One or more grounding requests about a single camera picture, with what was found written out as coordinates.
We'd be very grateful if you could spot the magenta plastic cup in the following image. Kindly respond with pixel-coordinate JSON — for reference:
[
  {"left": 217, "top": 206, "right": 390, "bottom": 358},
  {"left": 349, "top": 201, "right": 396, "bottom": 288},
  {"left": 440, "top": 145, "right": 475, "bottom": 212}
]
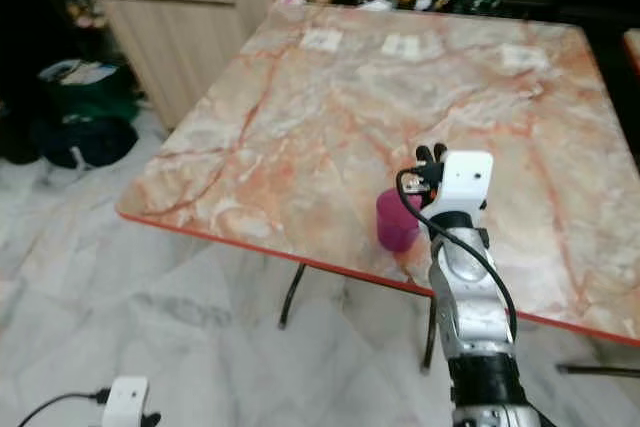
[{"left": 376, "top": 187, "right": 424, "bottom": 254}]

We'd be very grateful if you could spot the dark blue round bag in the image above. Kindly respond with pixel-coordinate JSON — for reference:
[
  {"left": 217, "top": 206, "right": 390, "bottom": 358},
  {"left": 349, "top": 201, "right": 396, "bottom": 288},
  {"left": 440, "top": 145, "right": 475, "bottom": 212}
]
[{"left": 28, "top": 113, "right": 139, "bottom": 170}]

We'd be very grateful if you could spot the dark green bag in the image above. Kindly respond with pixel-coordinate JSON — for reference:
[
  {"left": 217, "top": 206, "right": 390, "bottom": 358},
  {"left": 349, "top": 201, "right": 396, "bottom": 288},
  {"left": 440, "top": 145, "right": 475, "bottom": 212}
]
[{"left": 37, "top": 58, "right": 142, "bottom": 128}]

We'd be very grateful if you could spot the light wooden cabinet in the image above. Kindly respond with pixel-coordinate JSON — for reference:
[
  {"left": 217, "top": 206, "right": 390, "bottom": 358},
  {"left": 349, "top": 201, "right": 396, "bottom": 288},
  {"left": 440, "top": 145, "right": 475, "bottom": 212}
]
[{"left": 72, "top": 0, "right": 297, "bottom": 134}]

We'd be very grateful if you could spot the pale dried flower bunch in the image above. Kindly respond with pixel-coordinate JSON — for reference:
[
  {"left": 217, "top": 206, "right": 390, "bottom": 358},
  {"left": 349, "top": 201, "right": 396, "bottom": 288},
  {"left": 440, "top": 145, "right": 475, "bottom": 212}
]
[{"left": 67, "top": 0, "right": 107, "bottom": 31}]

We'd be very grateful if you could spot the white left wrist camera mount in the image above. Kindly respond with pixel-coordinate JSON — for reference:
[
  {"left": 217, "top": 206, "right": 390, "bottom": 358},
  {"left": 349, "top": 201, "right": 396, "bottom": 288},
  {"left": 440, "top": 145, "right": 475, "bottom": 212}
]
[{"left": 103, "top": 376, "right": 152, "bottom": 427}]

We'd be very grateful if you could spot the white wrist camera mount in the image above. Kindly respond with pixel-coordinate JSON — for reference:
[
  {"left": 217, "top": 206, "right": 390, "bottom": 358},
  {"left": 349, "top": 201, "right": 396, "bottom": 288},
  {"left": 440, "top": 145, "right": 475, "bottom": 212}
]
[
  {"left": 438, "top": 150, "right": 496, "bottom": 216},
  {"left": 103, "top": 376, "right": 152, "bottom": 427}
]

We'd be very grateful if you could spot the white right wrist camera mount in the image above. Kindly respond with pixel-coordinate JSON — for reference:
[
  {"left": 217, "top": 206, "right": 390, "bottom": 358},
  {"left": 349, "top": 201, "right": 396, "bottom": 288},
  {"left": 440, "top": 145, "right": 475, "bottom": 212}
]
[{"left": 438, "top": 150, "right": 496, "bottom": 216}]

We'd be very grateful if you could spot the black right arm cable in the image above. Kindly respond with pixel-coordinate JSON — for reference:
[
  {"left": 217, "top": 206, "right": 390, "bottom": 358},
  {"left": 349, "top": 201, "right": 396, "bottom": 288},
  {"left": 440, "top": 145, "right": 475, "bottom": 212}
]
[{"left": 395, "top": 167, "right": 519, "bottom": 343}]

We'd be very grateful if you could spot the black metal table frame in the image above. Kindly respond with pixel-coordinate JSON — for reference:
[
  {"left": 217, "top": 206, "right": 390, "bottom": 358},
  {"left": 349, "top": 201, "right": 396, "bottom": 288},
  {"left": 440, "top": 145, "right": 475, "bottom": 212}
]
[{"left": 279, "top": 261, "right": 640, "bottom": 380}]

